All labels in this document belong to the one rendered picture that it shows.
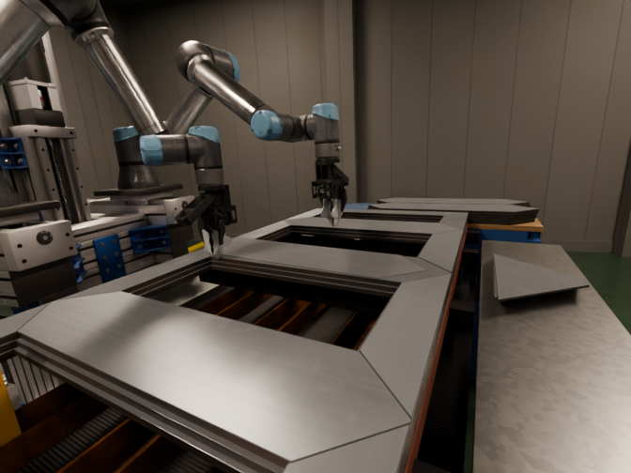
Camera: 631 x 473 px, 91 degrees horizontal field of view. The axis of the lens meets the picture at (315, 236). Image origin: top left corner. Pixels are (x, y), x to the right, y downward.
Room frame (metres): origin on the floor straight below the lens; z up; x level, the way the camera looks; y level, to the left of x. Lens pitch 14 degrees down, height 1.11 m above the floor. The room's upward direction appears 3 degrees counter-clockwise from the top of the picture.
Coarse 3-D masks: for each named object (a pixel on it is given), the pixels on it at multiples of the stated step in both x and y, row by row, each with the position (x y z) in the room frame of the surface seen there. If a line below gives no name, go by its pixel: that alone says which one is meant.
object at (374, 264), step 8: (368, 256) 0.80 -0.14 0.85; (376, 256) 0.80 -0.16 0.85; (384, 256) 0.79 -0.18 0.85; (392, 256) 0.79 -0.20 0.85; (360, 264) 0.74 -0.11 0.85; (368, 264) 0.74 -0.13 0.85; (376, 264) 0.74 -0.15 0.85; (384, 264) 0.73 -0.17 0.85; (352, 272) 0.69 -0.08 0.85; (360, 272) 0.68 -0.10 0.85; (368, 272) 0.68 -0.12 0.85; (376, 272) 0.68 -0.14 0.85
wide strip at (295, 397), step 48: (48, 336) 0.47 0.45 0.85; (96, 336) 0.46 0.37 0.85; (144, 336) 0.45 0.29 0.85; (192, 336) 0.44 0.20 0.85; (240, 336) 0.44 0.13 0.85; (288, 336) 0.43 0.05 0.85; (144, 384) 0.34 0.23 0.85; (192, 384) 0.33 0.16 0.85; (240, 384) 0.33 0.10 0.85; (288, 384) 0.32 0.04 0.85; (336, 384) 0.32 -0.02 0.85; (384, 384) 0.32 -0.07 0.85; (240, 432) 0.26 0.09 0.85; (288, 432) 0.26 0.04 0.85; (336, 432) 0.25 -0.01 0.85
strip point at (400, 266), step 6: (396, 258) 0.77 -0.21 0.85; (402, 258) 0.77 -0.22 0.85; (396, 264) 0.73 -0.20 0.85; (402, 264) 0.73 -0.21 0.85; (408, 264) 0.72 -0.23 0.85; (414, 264) 0.72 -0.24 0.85; (384, 270) 0.69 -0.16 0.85; (390, 270) 0.69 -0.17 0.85; (396, 270) 0.68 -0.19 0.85; (402, 270) 0.68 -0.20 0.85; (408, 270) 0.68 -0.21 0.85; (414, 270) 0.68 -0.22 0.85; (420, 270) 0.68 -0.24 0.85; (426, 270) 0.68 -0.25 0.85; (378, 276) 0.65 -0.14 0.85; (384, 276) 0.65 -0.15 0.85; (390, 276) 0.65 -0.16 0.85
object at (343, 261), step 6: (342, 252) 0.85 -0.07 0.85; (348, 252) 0.84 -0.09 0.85; (354, 252) 0.84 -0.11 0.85; (360, 252) 0.84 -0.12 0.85; (366, 252) 0.83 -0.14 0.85; (330, 258) 0.80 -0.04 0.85; (336, 258) 0.80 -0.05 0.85; (342, 258) 0.80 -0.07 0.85; (348, 258) 0.79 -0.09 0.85; (354, 258) 0.79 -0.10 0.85; (360, 258) 0.79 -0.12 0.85; (324, 264) 0.76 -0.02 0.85; (330, 264) 0.76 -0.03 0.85; (336, 264) 0.75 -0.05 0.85; (342, 264) 0.75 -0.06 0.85; (348, 264) 0.75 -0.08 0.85; (354, 264) 0.75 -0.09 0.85; (330, 270) 0.71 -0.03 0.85; (336, 270) 0.71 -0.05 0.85; (342, 270) 0.70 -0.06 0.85
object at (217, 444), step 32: (224, 256) 0.87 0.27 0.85; (128, 288) 0.67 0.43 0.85; (160, 288) 0.72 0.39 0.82; (352, 288) 0.65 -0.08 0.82; (384, 288) 0.63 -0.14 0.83; (448, 288) 0.59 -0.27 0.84; (0, 352) 0.46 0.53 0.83; (32, 352) 0.46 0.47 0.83; (96, 384) 0.37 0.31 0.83; (128, 416) 0.32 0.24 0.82; (160, 416) 0.30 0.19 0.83; (192, 416) 0.28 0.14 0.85; (416, 416) 0.29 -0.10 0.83; (192, 448) 0.27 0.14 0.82; (224, 448) 0.25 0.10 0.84; (256, 448) 0.24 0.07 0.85
